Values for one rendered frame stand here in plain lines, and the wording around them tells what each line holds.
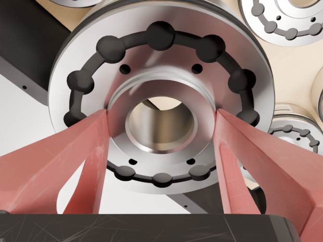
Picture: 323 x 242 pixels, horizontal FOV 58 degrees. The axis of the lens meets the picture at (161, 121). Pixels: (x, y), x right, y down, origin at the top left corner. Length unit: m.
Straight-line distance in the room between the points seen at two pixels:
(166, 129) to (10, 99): 0.45
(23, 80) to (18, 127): 0.36
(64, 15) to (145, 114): 0.19
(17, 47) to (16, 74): 0.03
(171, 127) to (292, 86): 0.22
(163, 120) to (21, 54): 0.14
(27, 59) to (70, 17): 0.08
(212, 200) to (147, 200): 0.35
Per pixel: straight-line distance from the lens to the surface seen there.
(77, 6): 0.28
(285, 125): 0.34
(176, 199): 0.30
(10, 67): 0.25
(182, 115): 0.15
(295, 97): 0.36
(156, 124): 0.15
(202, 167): 0.16
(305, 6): 0.28
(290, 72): 0.34
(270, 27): 0.29
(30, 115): 0.58
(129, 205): 0.68
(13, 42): 0.26
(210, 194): 0.34
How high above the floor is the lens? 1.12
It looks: 55 degrees down
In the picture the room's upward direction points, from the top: 174 degrees counter-clockwise
